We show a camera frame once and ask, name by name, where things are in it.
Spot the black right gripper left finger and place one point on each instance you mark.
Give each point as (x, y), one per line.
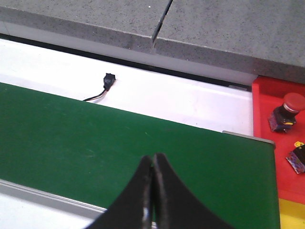
(132, 209)

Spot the black sensor connector with wires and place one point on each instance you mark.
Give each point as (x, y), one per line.
(108, 82)

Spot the green conveyor belt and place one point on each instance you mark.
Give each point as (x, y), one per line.
(90, 152)

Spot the red object at right edge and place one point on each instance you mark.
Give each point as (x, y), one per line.
(268, 93)

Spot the aluminium conveyor side rail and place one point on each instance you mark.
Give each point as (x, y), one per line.
(50, 200)

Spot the grey stone slab right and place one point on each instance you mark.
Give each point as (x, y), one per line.
(261, 37)

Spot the yellow tray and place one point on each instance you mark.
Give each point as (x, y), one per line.
(292, 214)

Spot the grey stone slab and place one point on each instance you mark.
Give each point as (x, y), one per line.
(261, 37)
(128, 24)

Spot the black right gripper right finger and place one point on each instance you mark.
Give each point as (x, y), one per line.
(176, 206)

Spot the grey stone slab left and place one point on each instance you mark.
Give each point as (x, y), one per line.
(128, 24)

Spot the red mushroom push button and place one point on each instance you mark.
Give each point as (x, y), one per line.
(282, 118)
(296, 158)

